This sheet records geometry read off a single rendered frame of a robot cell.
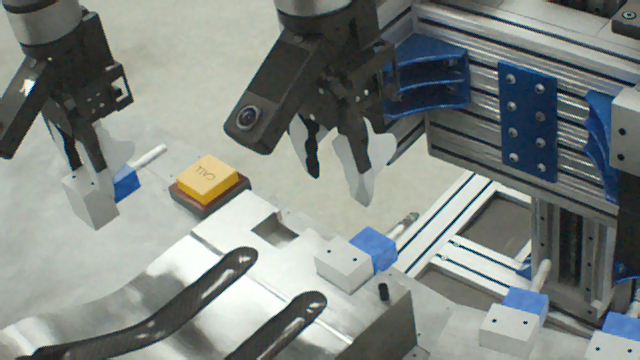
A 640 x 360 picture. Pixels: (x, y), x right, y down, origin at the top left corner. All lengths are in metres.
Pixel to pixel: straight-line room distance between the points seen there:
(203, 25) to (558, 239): 1.92
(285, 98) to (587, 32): 0.54
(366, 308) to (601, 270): 0.71
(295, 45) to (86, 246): 0.55
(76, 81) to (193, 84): 1.96
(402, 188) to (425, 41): 1.17
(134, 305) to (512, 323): 0.40
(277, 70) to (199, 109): 2.05
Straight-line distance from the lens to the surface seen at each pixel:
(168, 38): 3.27
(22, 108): 1.02
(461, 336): 1.00
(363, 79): 0.86
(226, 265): 1.07
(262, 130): 0.81
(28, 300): 1.25
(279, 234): 1.12
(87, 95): 1.04
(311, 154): 0.94
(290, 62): 0.83
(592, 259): 1.59
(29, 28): 0.99
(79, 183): 1.12
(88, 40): 1.04
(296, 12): 0.81
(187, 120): 2.85
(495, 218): 2.05
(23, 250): 1.33
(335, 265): 0.99
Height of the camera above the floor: 1.62
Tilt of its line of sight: 40 degrees down
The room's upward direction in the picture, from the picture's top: 11 degrees counter-clockwise
